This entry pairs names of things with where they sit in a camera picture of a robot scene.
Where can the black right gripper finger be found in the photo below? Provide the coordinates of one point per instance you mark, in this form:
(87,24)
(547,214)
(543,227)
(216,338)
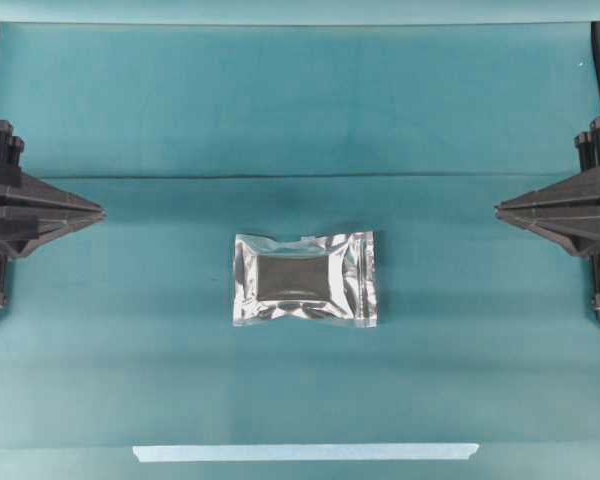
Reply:
(577,235)
(584,187)

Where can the light blue tape strip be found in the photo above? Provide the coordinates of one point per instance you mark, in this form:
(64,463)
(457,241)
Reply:
(306,452)

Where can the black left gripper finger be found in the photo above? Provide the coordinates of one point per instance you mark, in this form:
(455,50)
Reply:
(30,194)
(26,234)

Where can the silver zip bag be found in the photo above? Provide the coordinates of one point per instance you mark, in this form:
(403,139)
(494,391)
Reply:
(325,278)

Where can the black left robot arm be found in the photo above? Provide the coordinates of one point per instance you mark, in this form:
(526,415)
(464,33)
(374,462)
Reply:
(32,212)

